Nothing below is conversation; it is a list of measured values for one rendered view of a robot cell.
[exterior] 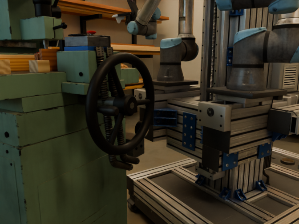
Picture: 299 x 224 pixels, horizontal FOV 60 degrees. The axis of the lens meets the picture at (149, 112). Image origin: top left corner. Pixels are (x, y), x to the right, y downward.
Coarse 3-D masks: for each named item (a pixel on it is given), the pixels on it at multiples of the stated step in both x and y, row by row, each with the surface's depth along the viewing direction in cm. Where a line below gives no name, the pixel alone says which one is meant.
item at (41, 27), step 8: (40, 16) 82; (48, 16) 83; (24, 24) 87; (32, 24) 85; (40, 24) 82; (48, 24) 83; (56, 24) 85; (24, 32) 88; (32, 32) 85; (40, 32) 83; (48, 32) 83; (56, 32) 85; (32, 40) 91; (40, 40) 91; (48, 40) 91
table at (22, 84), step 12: (12, 72) 71; (24, 72) 71; (48, 72) 72; (60, 72) 75; (132, 72) 103; (0, 84) 61; (12, 84) 64; (24, 84) 66; (36, 84) 69; (48, 84) 72; (60, 84) 75; (72, 84) 73; (84, 84) 70; (108, 84) 78; (0, 96) 61; (12, 96) 64; (24, 96) 67
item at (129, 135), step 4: (128, 132) 113; (128, 136) 108; (132, 136) 108; (128, 140) 104; (140, 144) 107; (136, 148) 105; (140, 148) 108; (132, 152) 104; (136, 152) 106; (140, 152) 108; (136, 156) 106
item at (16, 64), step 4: (12, 60) 78; (16, 60) 79; (20, 60) 80; (24, 60) 82; (12, 64) 78; (16, 64) 80; (20, 64) 81; (24, 64) 82; (28, 64) 83; (12, 68) 79; (16, 68) 80; (20, 68) 81; (24, 68) 82; (28, 68) 83
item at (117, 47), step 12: (60, 0) 280; (72, 0) 288; (84, 0) 352; (72, 12) 323; (84, 12) 323; (96, 12) 326; (108, 12) 335; (120, 12) 348; (84, 24) 357; (132, 36) 433; (120, 48) 346; (132, 48) 363; (144, 48) 381; (156, 48) 415; (132, 84) 394; (144, 84) 439
